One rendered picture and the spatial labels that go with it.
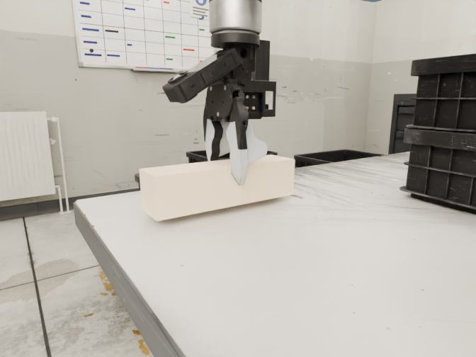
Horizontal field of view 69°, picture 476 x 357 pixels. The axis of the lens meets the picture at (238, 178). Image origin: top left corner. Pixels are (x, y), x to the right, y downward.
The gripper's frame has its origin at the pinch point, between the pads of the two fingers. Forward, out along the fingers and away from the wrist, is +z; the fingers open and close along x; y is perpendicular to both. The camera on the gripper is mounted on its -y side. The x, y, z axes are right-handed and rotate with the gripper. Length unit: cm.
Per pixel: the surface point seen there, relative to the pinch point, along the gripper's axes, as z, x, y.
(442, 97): -11.7, -16.5, 29.6
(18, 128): 8, 241, -19
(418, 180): 2.1, -14.2, 29.9
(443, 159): -2.2, -18.0, 29.6
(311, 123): 14, 253, 277
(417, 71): -15.6, -12.6, 28.7
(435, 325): 5.8, -33.7, -1.5
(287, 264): 5.7, -19.9, -4.2
